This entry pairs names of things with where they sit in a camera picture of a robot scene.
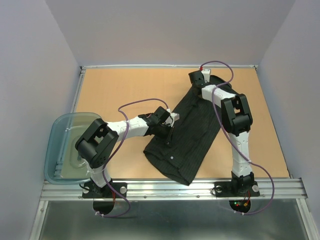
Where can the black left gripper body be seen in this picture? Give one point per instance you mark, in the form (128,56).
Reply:
(164,131)

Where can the black pinstriped long sleeve shirt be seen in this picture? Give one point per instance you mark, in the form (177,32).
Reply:
(191,140)

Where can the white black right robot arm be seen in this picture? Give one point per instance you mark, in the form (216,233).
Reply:
(236,119)

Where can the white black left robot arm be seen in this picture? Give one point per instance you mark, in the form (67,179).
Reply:
(96,145)

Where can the clear teal plastic bin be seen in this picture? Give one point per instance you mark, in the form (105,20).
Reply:
(63,164)

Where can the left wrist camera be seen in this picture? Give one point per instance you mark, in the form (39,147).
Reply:
(173,117)

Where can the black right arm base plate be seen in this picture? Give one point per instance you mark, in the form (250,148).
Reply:
(226,189)

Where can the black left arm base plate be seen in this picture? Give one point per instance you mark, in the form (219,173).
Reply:
(91,191)

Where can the aluminium front mounting rail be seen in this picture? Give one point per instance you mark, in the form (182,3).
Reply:
(162,190)

